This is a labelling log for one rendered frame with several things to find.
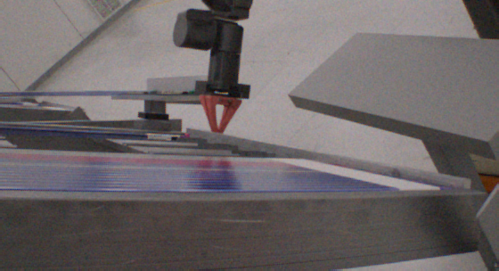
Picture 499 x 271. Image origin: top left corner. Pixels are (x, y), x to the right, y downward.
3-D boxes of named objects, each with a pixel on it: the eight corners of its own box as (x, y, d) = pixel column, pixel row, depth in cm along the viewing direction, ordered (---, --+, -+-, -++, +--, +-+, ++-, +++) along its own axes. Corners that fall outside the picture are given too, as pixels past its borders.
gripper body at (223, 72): (218, 91, 101) (223, 48, 101) (193, 90, 110) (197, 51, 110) (250, 95, 105) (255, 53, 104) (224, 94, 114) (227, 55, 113)
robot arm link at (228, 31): (250, 22, 106) (233, 24, 111) (217, 16, 102) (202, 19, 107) (246, 60, 106) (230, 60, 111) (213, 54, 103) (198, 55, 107)
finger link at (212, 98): (206, 136, 104) (211, 84, 104) (189, 133, 110) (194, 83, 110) (239, 139, 107) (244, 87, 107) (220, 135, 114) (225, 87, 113)
